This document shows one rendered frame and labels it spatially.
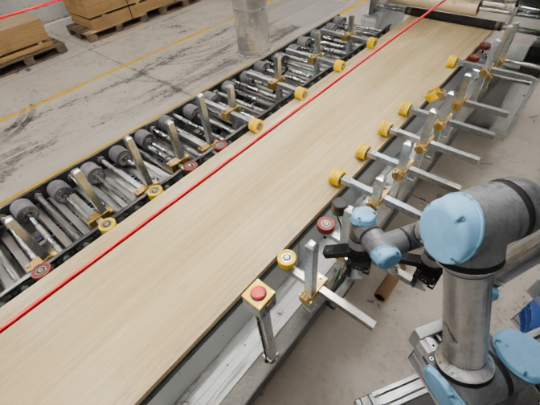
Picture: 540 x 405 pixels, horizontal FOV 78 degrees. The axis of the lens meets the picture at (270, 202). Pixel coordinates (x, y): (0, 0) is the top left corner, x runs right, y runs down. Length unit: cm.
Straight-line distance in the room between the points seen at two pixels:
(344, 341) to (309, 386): 34
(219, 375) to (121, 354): 41
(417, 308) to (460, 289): 169
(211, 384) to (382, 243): 91
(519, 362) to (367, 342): 137
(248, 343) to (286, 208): 62
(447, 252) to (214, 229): 109
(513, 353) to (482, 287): 27
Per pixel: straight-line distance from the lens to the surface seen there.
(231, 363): 154
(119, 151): 227
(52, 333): 155
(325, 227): 149
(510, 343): 98
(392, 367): 223
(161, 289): 143
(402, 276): 147
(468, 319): 78
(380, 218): 184
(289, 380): 214
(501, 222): 66
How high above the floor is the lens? 207
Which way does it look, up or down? 47 degrees down
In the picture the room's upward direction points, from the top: 6 degrees counter-clockwise
